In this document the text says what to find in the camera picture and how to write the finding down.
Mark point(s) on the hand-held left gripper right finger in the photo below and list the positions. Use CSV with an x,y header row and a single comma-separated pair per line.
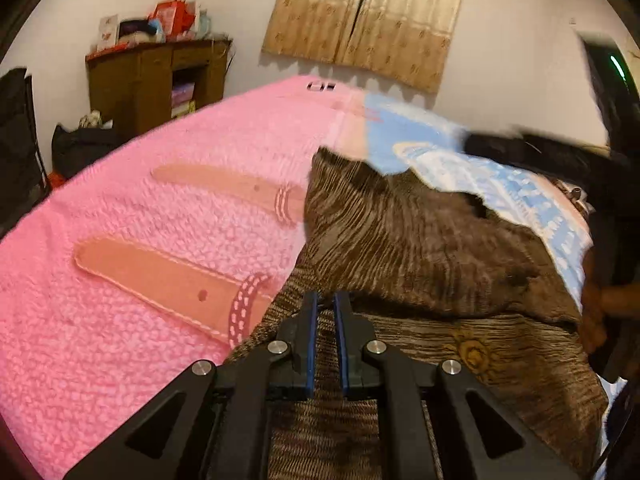
x,y
341,340

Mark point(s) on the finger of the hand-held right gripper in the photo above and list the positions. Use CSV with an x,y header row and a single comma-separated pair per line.
x,y
530,152

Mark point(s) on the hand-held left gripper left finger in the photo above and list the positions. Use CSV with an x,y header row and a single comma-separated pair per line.
x,y
311,340

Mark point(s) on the brown knit garment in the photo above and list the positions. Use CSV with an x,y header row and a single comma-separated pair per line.
x,y
425,260

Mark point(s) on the person's right hand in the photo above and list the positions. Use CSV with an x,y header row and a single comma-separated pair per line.
x,y
592,310

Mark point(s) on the pink and blue printed blanket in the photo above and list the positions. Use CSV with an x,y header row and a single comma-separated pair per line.
x,y
150,210

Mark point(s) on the beige patterned curtain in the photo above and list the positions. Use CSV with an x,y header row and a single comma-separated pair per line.
x,y
370,15

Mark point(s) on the stack of books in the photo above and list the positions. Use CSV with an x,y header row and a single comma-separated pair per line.
x,y
183,100

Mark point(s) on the black bag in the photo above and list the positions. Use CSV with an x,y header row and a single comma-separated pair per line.
x,y
82,150

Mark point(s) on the brown wooden cabinet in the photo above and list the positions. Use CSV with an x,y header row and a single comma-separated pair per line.
x,y
150,85

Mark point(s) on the white crumpled cloth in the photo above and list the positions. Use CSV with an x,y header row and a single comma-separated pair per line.
x,y
91,120

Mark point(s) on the red packet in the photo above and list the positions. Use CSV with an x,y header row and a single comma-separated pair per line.
x,y
172,17

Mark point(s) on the black chair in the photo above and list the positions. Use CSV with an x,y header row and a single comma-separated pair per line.
x,y
17,145

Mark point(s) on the dark purple box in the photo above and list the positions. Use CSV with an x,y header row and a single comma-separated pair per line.
x,y
134,27

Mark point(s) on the white card box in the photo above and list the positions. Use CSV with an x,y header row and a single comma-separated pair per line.
x,y
107,32

